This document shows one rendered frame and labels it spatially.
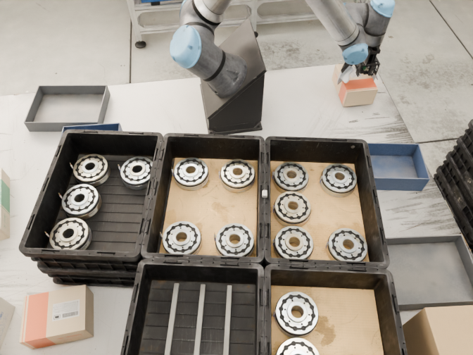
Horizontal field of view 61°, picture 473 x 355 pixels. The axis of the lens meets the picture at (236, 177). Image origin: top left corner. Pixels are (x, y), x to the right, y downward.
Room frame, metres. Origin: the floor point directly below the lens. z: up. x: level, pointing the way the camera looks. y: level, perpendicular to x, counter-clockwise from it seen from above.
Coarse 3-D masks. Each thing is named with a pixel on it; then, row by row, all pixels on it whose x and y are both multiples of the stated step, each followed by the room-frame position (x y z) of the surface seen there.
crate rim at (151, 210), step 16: (160, 160) 0.68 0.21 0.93; (160, 176) 0.63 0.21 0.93; (144, 240) 0.43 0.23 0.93; (144, 256) 0.39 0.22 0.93; (160, 256) 0.39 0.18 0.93; (176, 256) 0.39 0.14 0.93; (192, 256) 0.39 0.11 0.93; (208, 256) 0.39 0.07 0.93; (224, 256) 0.39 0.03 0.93; (240, 256) 0.39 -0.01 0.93
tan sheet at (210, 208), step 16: (176, 160) 0.76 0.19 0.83; (208, 160) 0.76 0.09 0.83; (224, 160) 0.76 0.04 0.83; (256, 176) 0.70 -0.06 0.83; (176, 192) 0.64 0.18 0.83; (192, 192) 0.64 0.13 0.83; (208, 192) 0.64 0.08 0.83; (224, 192) 0.64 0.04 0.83; (256, 192) 0.64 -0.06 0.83; (176, 208) 0.58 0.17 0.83; (192, 208) 0.58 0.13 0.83; (208, 208) 0.58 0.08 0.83; (224, 208) 0.58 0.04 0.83; (240, 208) 0.58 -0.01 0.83; (256, 208) 0.58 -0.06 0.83; (208, 224) 0.53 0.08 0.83; (224, 224) 0.53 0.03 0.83; (256, 224) 0.53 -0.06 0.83; (208, 240) 0.48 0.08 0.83
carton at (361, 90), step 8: (336, 72) 1.24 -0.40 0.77; (352, 72) 1.22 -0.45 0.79; (336, 80) 1.22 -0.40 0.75; (352, 80) 1.18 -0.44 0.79; (360, 80) 1.18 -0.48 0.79; (368, 80) 1.18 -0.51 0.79; (336, 88) 1.20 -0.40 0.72; (344, 88) 1.14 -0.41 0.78; (352, 88) 1.13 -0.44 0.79; (360, 88) 1.13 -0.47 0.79; (368, 88) 1.13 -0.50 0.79; (376, 88) 1.13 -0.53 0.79; (344, 96) 1.12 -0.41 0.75; (352, 96) 1.12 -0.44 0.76; (360, 96) 1.12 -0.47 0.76; (368, 96) 1.12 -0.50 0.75; (344, 104) 1.11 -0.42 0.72; (352, 104) 1.12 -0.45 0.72; (360, 104) 1.12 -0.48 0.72
